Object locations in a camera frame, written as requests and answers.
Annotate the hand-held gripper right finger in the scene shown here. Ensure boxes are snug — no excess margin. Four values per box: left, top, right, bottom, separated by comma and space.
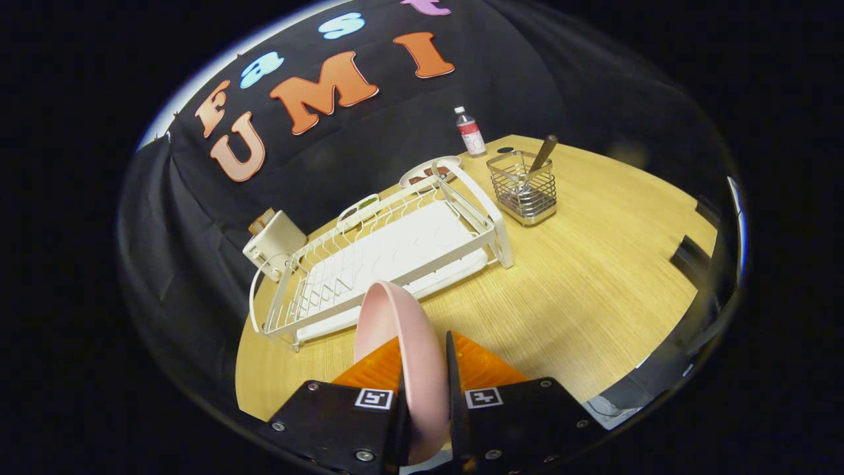
446, 330, 607, 475

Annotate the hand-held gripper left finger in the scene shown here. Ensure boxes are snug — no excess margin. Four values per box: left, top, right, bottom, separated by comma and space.
260, 335, 411, 475

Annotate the pink plate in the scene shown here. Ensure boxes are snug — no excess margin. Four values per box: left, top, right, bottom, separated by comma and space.
353, 280, 452, 466

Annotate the white dish rack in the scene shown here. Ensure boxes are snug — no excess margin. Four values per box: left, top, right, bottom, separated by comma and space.
249, 160, 515, 352

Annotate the metal wire basket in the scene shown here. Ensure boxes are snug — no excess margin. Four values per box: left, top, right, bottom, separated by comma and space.
487, 150, 558, 227

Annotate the small white dish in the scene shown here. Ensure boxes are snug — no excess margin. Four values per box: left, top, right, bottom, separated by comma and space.
337, 193, 381, 226

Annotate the beige plate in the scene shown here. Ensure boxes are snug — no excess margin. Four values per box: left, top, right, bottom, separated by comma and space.
399, 156, 462, 189

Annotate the cream toaster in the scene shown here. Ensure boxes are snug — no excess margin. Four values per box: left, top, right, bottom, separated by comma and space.
243, 210, 308, 283

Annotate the clear plastic bottle red label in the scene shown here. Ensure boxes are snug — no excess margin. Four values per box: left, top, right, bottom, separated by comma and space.
454, 106, 487, 158

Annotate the black backdrop cloth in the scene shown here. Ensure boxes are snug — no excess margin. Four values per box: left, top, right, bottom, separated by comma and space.
119, 0, 733, 396

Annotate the white toaster cable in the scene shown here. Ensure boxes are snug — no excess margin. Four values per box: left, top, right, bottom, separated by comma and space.
249, 256, 291, 334

